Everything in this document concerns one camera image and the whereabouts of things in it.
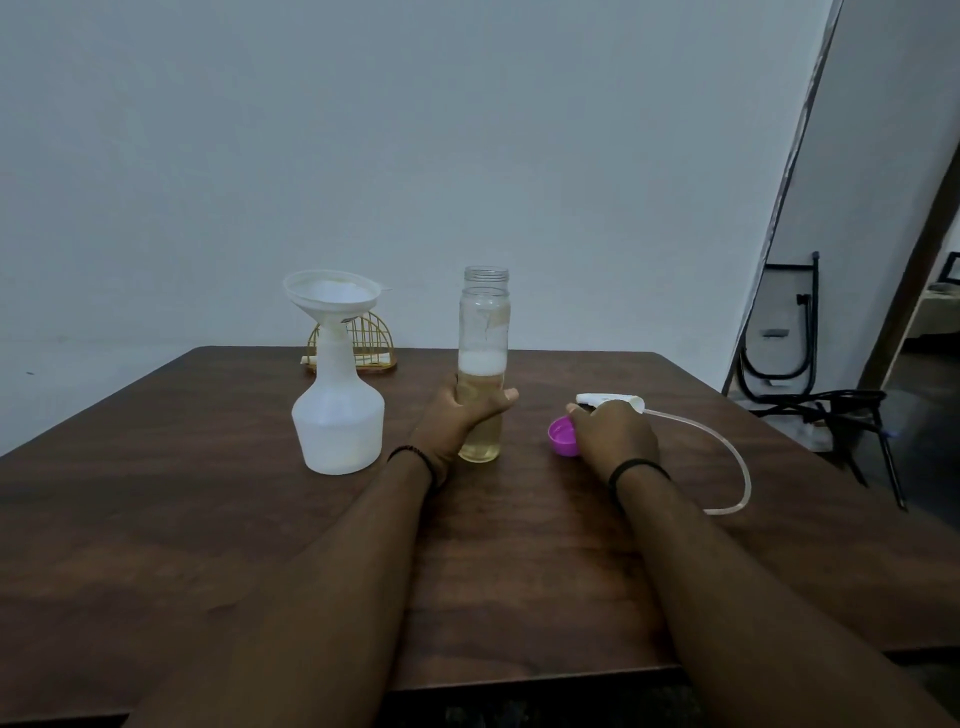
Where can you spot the white spray nozzle with tube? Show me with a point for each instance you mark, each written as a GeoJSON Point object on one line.
{"type": "Point", "coordinates": [705, 442]}

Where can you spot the clear bottle with yellow liquid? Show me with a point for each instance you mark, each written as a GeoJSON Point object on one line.
{"type": "Point", "coordinates": [482, 360]}

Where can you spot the person's right forearm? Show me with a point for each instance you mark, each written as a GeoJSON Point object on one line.
{"type": "Point", "coordinates": [750, 615]}

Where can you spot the white plastic funnel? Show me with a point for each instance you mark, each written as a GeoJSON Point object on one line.
{"type": "Point", "coordinates": [332, 294]}

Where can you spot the person's left forearm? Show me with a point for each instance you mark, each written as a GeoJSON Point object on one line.
{"type": "Point", "coordinates": [300, 600]}

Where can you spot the wooden door frame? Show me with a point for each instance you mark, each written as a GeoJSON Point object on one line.
{"type": "Point", "coordinates": [911, 277]}

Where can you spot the black wrist band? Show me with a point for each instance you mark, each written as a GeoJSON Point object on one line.
{"type": "Point", "coordinates": [414, 454]}
{"type": "Point", "coordinates": [636, 468]}

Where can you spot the person's left hand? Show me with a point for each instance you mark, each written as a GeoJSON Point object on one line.
{"type": "Point", "coordinates": [444, 431]}

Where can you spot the person's right hand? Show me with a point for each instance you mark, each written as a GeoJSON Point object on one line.
{"type": "Point", "coordinates": [613, 439]}

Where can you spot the person's right thumb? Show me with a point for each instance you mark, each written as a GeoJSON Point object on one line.
{"type": "Point", "coordinates": [579, 412]}

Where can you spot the black folding chair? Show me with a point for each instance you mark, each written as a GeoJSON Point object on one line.
{"type": "Point", "coordinates": [847, 409]}

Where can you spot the black right wrist band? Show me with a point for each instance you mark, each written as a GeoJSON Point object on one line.
{"type": "Point", "coordinates": [636, 468]}

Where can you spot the black left wrist band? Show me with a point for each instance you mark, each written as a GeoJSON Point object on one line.
{"type": "Point", "coordinates": [414, 454]}

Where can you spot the person's left thumb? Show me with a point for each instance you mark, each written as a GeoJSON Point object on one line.
{"type": "Point", "coordinates": [491, 403]}

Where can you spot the white plastic spray bottle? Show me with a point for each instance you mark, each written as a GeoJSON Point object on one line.
{"type": "Point", "coordinates": [338, 409]}

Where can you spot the purple bottle cap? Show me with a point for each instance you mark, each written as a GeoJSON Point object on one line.
{"type": "Point", "coordinates": [562, 437]}

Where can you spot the black metal folded frame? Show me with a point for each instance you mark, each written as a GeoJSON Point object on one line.
{"type": "Point", "coordinates": [787, 322]}

